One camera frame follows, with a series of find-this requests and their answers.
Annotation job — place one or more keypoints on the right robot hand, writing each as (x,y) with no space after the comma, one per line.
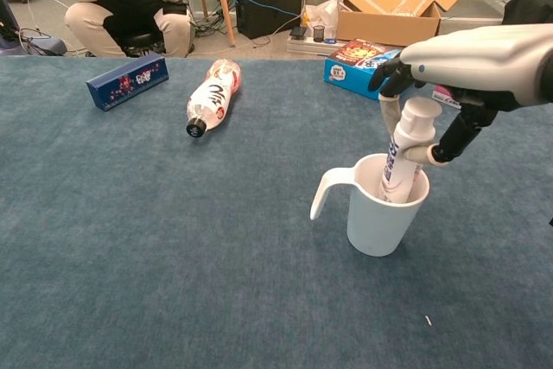
(484,66)

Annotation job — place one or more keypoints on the white toothpaste tube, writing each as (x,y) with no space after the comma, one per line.
(417,127)

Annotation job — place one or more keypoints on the white pink small box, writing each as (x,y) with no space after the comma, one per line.
(440,94)

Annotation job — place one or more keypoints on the black cloth cover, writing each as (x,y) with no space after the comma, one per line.
(531,6)

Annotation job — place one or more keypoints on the cardboard box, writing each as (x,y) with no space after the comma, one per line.
(389,1)

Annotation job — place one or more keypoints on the blue snack box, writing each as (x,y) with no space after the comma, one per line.
(354,71)

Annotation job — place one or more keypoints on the white plastic bag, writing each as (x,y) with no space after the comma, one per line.
(322,14)

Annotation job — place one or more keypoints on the small black device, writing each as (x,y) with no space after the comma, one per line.
(299,33)

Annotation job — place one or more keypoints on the black computer case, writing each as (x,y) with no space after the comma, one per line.
(268,6)

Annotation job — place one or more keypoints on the plastic bottle red white label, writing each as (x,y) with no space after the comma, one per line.
(211,101)

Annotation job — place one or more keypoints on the black stool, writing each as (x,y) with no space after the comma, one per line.
(140,42)

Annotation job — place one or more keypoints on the blue table mat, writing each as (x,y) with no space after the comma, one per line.
(173,235)

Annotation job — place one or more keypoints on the dark blue long box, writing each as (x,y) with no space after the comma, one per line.
(125,84)

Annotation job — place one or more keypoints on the seated person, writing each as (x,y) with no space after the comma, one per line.
(125,1)

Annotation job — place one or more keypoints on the dark blue machine housing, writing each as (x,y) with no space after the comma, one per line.
(39,45)

